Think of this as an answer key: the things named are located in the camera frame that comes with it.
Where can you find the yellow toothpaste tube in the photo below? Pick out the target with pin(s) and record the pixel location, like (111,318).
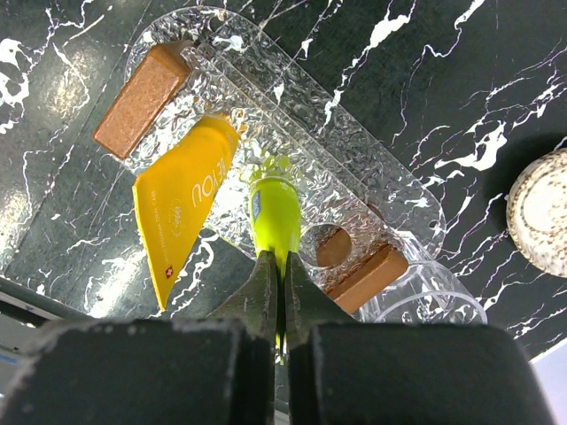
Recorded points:
(173,197)

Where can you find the clear plastic cup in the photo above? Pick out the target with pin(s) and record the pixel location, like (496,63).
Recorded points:
(427,293)

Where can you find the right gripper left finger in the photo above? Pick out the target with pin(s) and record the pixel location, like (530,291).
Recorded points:
(214,371)

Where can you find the green toothpaste tube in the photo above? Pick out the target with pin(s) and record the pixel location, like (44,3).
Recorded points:
(275,220)

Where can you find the speckled round coaster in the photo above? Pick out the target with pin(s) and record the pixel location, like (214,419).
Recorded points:
(536,213)

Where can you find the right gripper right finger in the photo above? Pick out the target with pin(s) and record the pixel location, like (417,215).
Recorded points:
(345,372)

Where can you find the clear acrylic rack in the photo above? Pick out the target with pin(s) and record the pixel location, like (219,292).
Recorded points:
(354,195)

